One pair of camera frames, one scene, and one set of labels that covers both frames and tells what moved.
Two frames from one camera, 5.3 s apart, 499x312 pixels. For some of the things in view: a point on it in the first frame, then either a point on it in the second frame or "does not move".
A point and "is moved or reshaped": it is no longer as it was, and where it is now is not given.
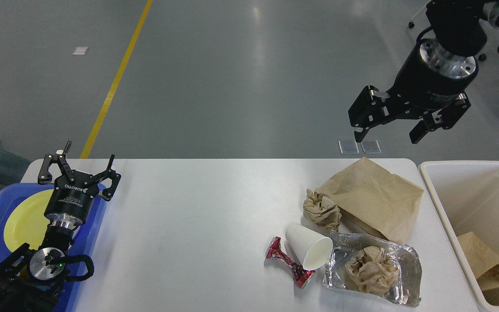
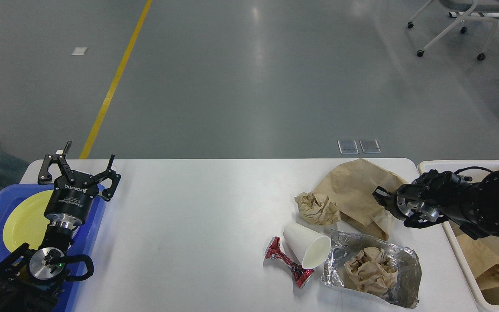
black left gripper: [72, 195] does not move
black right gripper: [432, 86] to [408, 200]
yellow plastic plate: [25, 221] does not move
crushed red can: [302, 276] does not move
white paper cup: [308, 248] does not move
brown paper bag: [385, 205] is moved or reshaped
